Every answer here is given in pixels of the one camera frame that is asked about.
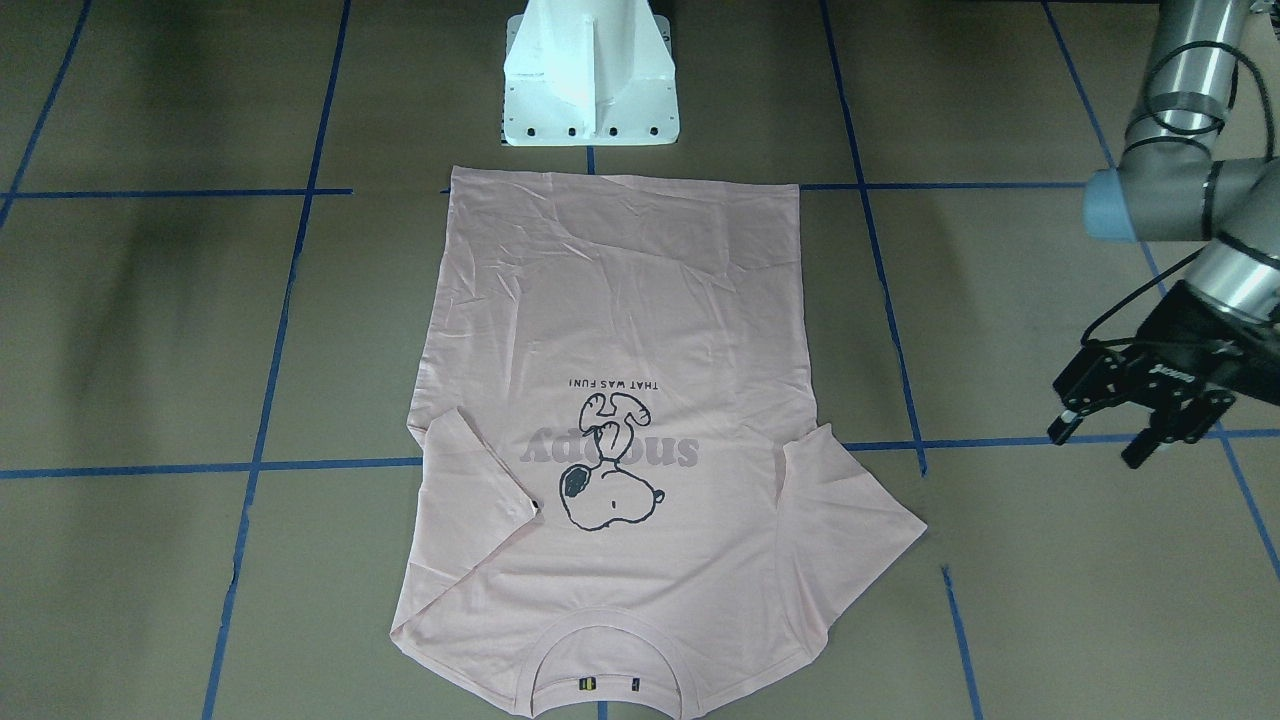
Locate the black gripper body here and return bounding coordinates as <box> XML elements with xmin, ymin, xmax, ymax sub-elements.
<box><xmin>1053</xmin><ymin>281</ymin><xmax>1279</xmax><ymax>429</ymax></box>

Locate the pink Snoopy t-shirt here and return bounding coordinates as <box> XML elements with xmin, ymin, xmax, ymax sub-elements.
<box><xmin>390</xmin><ymin>168</ymin><xmax>925</xmax><ymax>719</ymax></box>

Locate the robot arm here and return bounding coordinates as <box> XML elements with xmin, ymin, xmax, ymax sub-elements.
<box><xmin>1047</xmin><ymin>1</ymin><xmax>1279</xmax><ymax>468</ymax></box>

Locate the brown paper table mat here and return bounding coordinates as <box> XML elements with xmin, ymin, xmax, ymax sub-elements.
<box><xmin>1</xmin><ymin>1</ymin><xmax>1277</xmax><ymax>719</ymax></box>

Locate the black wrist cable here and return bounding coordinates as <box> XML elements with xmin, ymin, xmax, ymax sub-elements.
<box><xmin>1078</xmin><ymin>40</ymin><xmax>1277</xmax><ymax>346</ymax></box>

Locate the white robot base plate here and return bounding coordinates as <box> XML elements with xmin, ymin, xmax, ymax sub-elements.
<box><xmin>500</xmin><ymin>1</ymin><xmax>681</xmax><ymax>147</ymax></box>

